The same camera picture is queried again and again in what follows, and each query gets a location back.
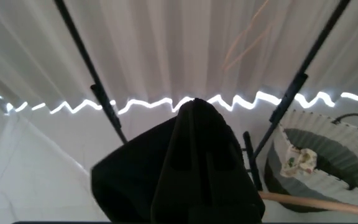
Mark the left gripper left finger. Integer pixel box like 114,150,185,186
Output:
150,100,207,223

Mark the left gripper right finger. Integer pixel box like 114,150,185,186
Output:
198,101,266,223

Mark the black garment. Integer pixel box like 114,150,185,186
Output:
91,97,266,223

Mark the pink clothes hanger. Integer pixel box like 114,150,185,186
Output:
221,0,275,73
258,190,358,219

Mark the white laundry basket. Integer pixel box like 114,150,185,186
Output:
263,108,358,214

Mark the black clothes rack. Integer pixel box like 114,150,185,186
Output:
53,0,352,192

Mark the cream printed garment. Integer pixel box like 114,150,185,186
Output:
280,144,318,179

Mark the white curtain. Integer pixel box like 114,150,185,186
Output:
0,0,358,116

